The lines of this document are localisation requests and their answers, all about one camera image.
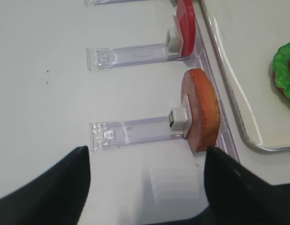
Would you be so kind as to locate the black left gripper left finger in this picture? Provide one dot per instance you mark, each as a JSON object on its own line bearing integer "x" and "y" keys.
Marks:
{"x": 56, "y": 197}

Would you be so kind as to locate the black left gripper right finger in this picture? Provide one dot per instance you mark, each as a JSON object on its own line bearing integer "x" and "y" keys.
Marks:
{"x": 236, "y": 196}

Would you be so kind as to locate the bun under lettuce on tray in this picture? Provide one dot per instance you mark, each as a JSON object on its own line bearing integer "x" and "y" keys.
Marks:
{"x": 278, "y": 87}

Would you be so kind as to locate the green lettuce leaf on tray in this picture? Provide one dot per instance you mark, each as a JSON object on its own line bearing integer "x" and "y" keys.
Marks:
{"x": 281, "y": 68}

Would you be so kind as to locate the clear tomato pusher track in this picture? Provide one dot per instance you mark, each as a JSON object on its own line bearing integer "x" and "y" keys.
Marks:
{"x": 107, "y": 58}

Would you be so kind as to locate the grey tomato pusher block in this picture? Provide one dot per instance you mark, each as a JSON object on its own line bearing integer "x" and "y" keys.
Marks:
{"x": 174, "y": 38}

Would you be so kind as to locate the red tomato slice on rack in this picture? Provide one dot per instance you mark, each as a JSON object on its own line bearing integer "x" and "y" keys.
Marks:
{"x": 186, "y": 26}

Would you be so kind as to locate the clear left bun pusher track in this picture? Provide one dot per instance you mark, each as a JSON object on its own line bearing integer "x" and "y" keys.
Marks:
{"x": 114, "y": 134}

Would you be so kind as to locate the grey left bun pusher block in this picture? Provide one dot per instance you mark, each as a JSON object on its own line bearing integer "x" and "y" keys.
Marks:
{"x": 180, "y": 118}

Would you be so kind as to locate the left bun half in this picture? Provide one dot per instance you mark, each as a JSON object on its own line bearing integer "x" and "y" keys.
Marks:
{"x": 205, "y": 110}

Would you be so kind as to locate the white metal tray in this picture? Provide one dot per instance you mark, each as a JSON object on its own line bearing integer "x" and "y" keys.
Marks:
{"x": 246, "y": 35}

